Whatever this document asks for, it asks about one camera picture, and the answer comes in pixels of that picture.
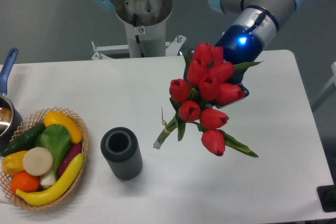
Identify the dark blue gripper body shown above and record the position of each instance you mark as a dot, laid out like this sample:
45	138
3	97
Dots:
227	60

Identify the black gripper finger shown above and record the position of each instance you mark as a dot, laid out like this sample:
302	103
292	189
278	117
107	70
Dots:
229	93

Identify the red tulip bouquet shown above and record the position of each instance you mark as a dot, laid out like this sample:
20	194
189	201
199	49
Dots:
192	105

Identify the dark grey ribbed vase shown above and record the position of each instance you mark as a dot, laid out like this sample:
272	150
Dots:
121	150

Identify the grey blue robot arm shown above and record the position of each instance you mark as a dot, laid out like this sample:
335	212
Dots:
257	23

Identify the black device at edge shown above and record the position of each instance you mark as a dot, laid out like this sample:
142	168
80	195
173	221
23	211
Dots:
327	197

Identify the purple sweet potato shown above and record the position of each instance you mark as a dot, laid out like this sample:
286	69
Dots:
73	151

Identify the green bok choy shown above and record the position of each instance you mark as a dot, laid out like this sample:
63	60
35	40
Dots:
56	139

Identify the woven wicker basket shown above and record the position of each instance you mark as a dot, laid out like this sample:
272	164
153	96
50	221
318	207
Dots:
29	122

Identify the beige round radish slice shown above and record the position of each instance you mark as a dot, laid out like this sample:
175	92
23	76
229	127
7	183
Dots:
37	161

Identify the green cucumber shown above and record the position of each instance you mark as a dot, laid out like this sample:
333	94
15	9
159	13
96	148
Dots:
24	141

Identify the yellow banana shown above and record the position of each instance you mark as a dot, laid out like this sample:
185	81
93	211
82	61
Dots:
60	187

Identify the orange fruit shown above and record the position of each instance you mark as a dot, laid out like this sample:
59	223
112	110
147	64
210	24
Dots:
25	182

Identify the yellow bell pepper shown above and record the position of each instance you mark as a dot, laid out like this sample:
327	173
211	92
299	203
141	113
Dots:
12	164

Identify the white metal base frame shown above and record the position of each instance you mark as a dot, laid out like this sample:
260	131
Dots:
113	49

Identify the white frame at right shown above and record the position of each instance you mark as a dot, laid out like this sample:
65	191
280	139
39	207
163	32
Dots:
325	91

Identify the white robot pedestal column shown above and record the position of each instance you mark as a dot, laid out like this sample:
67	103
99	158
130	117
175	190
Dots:
145	26

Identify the blue handled saucepan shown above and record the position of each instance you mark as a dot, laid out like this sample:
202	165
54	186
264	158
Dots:
10	117

